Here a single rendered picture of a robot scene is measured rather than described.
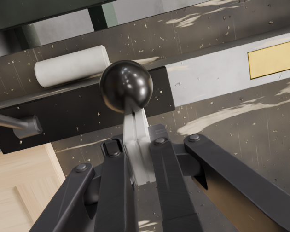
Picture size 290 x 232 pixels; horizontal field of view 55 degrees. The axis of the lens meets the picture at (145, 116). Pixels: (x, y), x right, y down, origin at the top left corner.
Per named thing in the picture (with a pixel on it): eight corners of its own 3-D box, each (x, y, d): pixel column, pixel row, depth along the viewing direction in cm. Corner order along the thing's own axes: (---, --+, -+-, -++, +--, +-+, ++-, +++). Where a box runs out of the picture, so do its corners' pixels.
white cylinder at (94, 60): (104, 43, 33) (38, 60, 33) (102, 46, 30) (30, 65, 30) (111, 67, 34) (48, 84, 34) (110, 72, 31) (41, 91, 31)
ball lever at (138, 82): (115, 87, 31) (87, 62, 18) (147, 78, 31) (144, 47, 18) (123, 120, 31) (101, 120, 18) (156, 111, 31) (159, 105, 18)
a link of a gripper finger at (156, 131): (153, 163, 14) (210, 148, 14) (146, 125, 19) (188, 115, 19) (160, 187, 15) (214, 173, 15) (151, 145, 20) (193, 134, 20)
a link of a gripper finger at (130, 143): (148, 184, 17) (136, 187, 17) (142, 136, 23) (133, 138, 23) (135, 140, 16) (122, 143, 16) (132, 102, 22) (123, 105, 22)
